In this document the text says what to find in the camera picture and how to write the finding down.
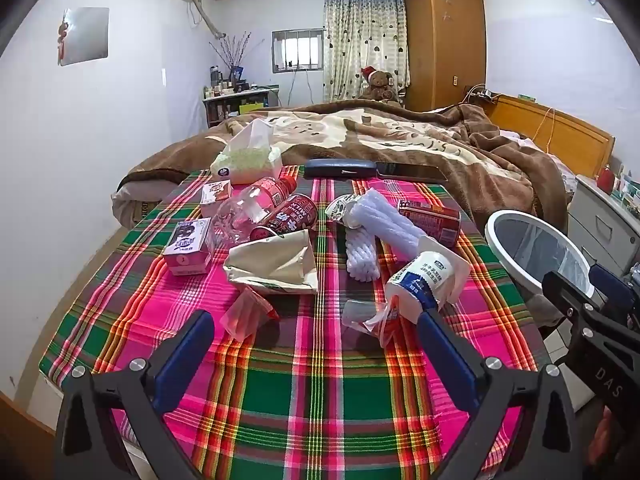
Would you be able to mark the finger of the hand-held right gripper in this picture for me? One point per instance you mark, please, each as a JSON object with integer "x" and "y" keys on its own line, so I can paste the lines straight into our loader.
{"x": 607, "y": 282}
{"x": 565, "y": 290}

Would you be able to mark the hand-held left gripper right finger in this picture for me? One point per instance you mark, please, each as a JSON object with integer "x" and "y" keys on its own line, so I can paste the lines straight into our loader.
{"x": 445, "y": 355}

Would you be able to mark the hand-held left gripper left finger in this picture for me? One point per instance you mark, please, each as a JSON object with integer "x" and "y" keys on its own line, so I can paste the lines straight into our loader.
{"x": 186, "y": 355}

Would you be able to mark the white trash bin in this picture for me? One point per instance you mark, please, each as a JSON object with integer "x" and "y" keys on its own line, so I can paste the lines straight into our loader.
{"x": 540, "y": 255}

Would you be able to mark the red drink can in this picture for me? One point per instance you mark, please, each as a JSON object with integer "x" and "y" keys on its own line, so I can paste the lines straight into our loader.
{"x": 290, "y": 217}
{"x": 435, "y": 220}

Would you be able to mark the clear bottle with red label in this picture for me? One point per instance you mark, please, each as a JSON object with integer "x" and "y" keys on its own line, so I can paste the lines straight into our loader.
{"x": 270, "y": 192}

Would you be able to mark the grey nightstand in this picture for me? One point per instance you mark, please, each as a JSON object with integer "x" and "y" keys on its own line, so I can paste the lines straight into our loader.
{"x": 600, "y": 225}

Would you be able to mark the clear red plastic wrapper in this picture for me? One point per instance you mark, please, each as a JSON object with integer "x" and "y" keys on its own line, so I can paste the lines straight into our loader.
{"x": 245, "y": 315}
{"x": 370, "y": 320}

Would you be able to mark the white blue paper cup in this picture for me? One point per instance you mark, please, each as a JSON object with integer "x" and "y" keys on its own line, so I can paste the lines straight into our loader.
{"x": 420, "y": 280}

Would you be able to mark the small red bottle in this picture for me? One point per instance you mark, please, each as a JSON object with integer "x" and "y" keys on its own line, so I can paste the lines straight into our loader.
{"x": 605, "y": 180}

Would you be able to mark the pink milk carton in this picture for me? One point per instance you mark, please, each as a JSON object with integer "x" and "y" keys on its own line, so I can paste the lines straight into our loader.
{"x": 187, "y": 250}

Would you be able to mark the pink green plaid cloth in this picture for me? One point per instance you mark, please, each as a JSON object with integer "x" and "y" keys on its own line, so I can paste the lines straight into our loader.
{"x": 325, "y": 360}

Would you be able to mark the beige paper bag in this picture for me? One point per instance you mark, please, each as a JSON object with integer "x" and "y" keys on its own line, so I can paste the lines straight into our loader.
{"x": 272, "y": 260}

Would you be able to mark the white foam wrap roll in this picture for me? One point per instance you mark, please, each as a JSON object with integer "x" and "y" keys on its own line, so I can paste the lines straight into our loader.
{"x": 380, "y": 220}

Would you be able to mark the wooden headboard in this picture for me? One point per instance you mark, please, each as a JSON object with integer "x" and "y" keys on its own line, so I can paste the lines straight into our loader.
{"x": 550, "y": 130}

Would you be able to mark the small pink drink carton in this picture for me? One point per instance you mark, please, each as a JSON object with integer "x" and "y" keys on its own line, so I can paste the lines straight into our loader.
{"x": 215, "y": 195}

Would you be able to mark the printed paper cup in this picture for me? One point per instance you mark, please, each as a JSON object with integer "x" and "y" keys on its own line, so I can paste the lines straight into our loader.
{"x": 340, "y": 207}

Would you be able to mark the black smartphone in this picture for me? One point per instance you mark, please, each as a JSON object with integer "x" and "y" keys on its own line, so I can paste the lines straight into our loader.
{"x": 410, "y": 172}

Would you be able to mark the soft tissue pack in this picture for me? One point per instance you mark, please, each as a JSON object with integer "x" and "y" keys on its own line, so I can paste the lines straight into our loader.
{"x": 247, "y": 157}

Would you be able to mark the dark blue glasses case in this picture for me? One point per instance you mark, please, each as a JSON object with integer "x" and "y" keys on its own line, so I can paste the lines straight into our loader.
{"x": 340, "y": 168}

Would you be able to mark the brown printed blanket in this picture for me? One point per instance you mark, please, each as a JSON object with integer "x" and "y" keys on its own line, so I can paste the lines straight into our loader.
{"x": 400, "y": 135}

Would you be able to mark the cluttered desk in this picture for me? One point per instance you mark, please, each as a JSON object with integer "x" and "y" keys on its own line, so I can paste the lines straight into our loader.
{"x": 240, "y": 102}

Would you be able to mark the teddy bear with santa hat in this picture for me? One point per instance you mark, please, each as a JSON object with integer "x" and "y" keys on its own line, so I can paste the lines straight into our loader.
{"x": 377, "y": 87}

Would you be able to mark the wooden wardrobe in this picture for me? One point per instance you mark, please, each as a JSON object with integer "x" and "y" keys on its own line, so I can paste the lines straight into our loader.
{"x": 445, "y": 40}

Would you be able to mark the vase of bare branches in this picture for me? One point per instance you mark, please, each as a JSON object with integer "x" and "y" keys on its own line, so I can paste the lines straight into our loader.
{"x": 232, "y": 52}

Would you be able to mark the heart patterned curtain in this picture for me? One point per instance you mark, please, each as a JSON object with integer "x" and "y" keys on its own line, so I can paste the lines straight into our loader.
{"x": 365, "y": 45}

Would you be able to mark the barred window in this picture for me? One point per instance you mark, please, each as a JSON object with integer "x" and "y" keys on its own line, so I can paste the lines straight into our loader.
{"x": 297, "y": 50}

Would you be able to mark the wrapped air conditioner pipe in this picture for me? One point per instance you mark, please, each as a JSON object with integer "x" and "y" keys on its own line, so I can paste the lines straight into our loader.
{"x": 202, "y": 12}

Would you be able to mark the silver wall poster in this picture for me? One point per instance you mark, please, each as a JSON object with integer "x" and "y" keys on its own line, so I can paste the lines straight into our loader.
{"x": 85, "y": 35}

